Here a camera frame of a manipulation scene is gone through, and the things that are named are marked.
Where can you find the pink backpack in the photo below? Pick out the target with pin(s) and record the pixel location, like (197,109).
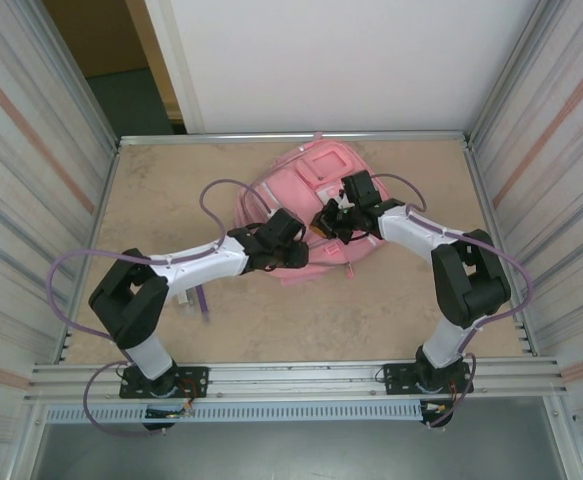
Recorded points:
(291,195)

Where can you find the purple pen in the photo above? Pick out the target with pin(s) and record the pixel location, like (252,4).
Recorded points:
(203,300)

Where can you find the small white correction tape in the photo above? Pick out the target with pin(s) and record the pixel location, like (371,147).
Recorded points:
(186,297)

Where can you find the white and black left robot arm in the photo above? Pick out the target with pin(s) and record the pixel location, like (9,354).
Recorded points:
(196,260)

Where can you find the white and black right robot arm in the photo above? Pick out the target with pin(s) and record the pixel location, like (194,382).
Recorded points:
(411,225)

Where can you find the grey metal sheet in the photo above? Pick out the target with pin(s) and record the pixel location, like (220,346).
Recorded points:
(296,455)

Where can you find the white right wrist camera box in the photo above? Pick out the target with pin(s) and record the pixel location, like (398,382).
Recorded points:
(342,199)

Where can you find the wide aluminium mounting rail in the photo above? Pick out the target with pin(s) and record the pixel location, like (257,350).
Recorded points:
(296,375)

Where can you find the aluminium side frame rail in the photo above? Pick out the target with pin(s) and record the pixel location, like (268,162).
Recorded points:
(477,175)
(109,175)

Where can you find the aluminium table edge rail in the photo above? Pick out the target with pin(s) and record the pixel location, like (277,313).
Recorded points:
(196,137)

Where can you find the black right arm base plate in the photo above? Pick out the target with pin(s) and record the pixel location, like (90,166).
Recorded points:
(396,380)

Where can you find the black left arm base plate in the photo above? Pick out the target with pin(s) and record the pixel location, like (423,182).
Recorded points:
(193,380)

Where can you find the aluminium upright post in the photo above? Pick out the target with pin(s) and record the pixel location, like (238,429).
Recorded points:
(510,75)
(77,75)

